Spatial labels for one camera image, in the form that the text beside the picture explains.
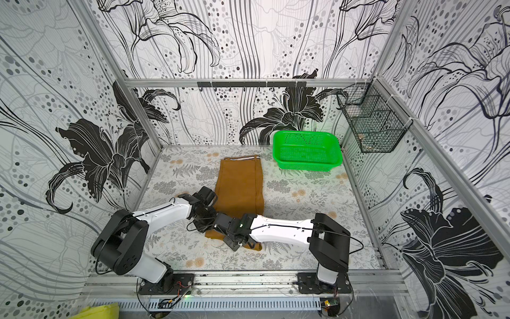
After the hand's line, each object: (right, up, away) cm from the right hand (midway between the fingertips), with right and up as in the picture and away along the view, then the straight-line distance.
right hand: (236, 235), depth 81 cm
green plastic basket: (+38, +38, +34) cm, 63 cm away
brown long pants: (0, +16, +15) cm, 22 cm away
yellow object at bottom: (-39, -18, -17) cm, 46 cm away
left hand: (-8, +1, +7) cm, 11 cm away
